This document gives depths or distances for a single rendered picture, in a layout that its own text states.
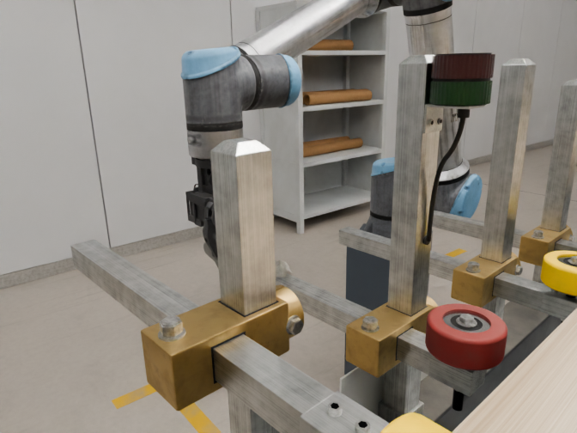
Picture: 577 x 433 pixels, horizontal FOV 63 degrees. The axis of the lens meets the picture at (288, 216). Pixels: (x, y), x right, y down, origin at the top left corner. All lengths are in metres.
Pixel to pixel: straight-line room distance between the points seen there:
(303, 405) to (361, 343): 0.26
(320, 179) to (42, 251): 2.19
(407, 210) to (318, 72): 3.39
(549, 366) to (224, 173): 0.34
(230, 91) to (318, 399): 0.52
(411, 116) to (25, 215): 2.68
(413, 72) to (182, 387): 0.38
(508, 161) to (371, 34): 3.25
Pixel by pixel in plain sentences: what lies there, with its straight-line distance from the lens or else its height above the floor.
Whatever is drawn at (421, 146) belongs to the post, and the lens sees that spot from 0.54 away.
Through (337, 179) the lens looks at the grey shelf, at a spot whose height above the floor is 0.20.
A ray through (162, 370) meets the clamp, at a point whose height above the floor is 0.95.
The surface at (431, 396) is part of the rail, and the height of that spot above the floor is 0.70.
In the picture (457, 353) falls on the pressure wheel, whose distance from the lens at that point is 0.52.
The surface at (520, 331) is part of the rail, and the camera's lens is 0.97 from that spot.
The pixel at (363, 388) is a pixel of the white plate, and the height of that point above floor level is 0.76.
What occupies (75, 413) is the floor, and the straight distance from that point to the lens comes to 1.98.
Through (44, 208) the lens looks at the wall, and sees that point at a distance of 3.05.
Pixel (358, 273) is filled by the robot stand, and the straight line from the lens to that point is 1.58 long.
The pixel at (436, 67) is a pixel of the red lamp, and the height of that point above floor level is 1.16.
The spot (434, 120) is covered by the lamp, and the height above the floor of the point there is 1.11.
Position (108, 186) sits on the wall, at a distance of 3.13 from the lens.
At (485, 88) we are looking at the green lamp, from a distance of 0.52.
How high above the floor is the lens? 1.17
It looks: 18 degrees down
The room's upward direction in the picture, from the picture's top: 1 degrees counter-clockwise
